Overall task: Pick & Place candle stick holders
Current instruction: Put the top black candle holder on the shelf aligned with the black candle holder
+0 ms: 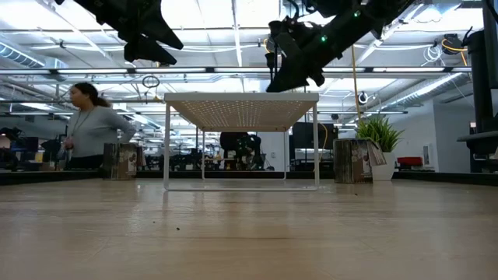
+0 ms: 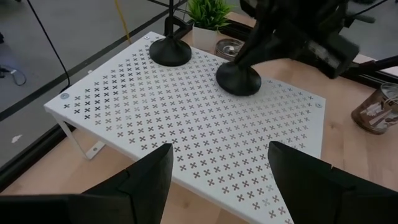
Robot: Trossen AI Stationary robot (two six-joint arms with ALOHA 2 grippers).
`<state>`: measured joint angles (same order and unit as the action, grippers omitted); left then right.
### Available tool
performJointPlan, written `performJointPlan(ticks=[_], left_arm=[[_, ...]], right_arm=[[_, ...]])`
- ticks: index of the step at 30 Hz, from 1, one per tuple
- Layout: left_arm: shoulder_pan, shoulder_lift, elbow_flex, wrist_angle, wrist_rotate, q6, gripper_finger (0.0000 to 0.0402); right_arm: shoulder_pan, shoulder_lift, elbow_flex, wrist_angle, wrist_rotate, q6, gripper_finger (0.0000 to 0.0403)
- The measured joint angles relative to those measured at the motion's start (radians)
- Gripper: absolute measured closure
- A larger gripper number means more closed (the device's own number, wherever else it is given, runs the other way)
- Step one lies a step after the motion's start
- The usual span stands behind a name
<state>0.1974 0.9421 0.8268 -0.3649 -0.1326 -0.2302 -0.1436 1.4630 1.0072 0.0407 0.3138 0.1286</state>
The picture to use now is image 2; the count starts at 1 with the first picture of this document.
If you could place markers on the glass jar candle brown label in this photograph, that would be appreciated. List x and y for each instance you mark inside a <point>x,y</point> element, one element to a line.
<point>373,115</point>
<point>227,51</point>

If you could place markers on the green plant in white pot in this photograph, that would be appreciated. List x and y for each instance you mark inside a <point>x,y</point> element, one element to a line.
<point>205,12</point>

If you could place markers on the white perforated metal shelf riser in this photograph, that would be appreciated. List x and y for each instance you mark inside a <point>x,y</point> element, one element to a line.
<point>186,124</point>

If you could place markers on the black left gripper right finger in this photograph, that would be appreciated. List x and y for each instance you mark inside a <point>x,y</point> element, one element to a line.
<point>311,196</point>

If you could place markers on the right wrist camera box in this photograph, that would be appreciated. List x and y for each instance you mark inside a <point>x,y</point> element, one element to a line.
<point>329,56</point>

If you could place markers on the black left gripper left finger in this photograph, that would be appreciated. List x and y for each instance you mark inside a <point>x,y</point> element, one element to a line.
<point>146,193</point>

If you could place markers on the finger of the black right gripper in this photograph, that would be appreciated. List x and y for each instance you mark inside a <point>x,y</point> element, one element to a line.
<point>276,51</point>
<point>258,37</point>

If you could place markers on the black candlestick holder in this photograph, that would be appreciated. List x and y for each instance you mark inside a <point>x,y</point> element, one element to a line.
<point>237,82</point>
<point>170,53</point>

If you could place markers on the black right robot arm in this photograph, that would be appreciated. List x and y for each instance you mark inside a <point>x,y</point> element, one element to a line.
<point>295,4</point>

